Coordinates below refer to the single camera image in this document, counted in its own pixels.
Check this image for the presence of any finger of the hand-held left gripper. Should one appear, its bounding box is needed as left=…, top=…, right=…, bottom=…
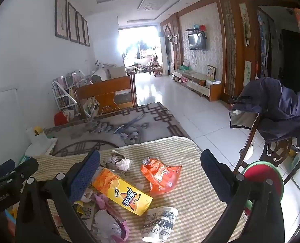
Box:
left=0, top=159, right=16, bottom=183
left=3, top=157, right=39, bottom=194

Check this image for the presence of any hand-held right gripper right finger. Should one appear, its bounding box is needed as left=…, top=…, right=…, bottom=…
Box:
left=200, top=150, right=284, bottom=243

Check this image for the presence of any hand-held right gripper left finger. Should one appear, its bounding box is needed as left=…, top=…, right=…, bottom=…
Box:
left=15, top=150, right=101, bottom=243

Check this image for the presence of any yellow snack canister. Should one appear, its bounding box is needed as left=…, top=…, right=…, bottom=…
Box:
left=92, top=167, right=153, bottom=216

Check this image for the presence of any newspaper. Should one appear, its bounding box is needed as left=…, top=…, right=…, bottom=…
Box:
left=104, top=150, right=133, bottom=174

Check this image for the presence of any red bin with green rim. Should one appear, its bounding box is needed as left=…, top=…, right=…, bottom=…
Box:
left=242, top=161, right=284, bottom=207

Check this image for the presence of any printed paper cup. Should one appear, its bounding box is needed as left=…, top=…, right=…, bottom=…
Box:
left=141, top=206, right=179, bottom=243

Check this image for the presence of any white plastic container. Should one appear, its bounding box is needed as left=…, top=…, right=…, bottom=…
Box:
left=25, top=127, right=57, bottom=156

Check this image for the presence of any striped woven table mat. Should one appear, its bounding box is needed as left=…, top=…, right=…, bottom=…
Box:
left=26, top=136, right=249, bottom=243

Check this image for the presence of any torn printed paper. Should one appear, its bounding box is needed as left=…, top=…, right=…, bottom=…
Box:
left=74, top=200, right=95, bottom=232

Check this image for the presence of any grey patterned table cover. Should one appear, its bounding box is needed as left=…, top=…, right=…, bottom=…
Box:
left=42, top=102, right=191, bottom=157

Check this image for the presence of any clear plastic bag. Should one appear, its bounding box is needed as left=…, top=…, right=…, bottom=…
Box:
left=94, top=209, right=122, bottom=240

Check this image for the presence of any orange snack bag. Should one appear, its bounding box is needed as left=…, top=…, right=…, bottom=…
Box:
left=140, top=157, right=183, bottom=196

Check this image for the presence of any red bag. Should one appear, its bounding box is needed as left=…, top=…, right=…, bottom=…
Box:
left=54, top=110, right=67, bottom=126

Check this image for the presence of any pink plastic wrapper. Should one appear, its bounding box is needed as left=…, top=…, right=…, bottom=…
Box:
left=94, top=194, right=129, bottom=243

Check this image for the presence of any carved wooden chair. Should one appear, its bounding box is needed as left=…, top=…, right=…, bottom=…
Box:
left=232, top=111, right=300, bottom=185

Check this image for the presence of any white step ladder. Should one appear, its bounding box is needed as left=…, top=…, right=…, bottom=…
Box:
left=51, top=69, right=93, bottom=114

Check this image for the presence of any wooden dining chair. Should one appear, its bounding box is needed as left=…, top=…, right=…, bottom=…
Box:
left=73, top=71, right=138, bottom=118

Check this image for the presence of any blue jacket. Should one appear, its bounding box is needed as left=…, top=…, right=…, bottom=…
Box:
left=229, top=77, right=300, bottom=147

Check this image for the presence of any television cabinet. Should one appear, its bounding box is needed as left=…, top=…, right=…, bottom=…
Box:
left=172, top=69, right=222, bottom=102

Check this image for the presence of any square ceiling lamp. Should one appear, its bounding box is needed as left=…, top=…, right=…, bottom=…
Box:
left=137, top=0, right=170, bottom=11

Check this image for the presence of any flower wall picture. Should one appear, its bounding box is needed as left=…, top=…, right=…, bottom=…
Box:
left=243, top=60, right=253, bottom=86

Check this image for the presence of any wall television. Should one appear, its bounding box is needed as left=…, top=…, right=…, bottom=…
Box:
left=189, top=33, right=207, bottom=50

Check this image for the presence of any wall shelf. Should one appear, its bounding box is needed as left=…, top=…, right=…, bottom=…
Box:
left=185, top=25, right=208, bottom=39

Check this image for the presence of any large framed wall picture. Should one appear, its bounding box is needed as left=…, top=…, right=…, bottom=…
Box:
left=55, top=0, right=69, bottom=40

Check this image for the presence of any hanging wall scroll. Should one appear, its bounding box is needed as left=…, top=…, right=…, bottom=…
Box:
left=239, top=3, right=251, bottom=46

